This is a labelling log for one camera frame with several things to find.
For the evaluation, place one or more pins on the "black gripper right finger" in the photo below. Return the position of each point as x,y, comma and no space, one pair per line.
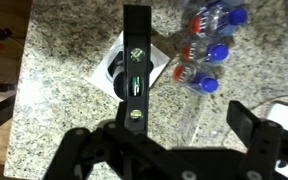
262,139

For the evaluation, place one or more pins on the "clear tape roll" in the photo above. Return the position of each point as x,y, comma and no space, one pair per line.
129,73

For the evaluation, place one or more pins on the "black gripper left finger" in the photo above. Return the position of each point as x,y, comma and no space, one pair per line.
81,149

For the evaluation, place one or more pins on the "Fiji water bottle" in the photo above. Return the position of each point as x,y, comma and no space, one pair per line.
197,78

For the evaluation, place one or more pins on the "black spirit level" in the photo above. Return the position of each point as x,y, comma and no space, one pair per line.
137,34

